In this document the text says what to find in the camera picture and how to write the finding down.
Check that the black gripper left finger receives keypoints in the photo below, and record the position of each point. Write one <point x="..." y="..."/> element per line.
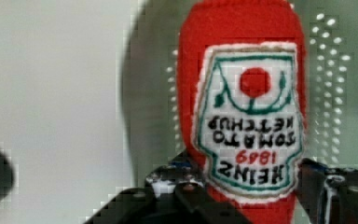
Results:
<point x="174" y="193"/>

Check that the green oval strainer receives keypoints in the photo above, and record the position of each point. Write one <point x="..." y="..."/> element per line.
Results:
<point x="151" y="99"/>

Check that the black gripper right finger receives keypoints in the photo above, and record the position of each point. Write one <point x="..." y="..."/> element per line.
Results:
<point x="328" y="195"/>

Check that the red plush ketchup bottle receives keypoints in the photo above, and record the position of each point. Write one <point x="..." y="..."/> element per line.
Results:
<point x="242" y="104"/>

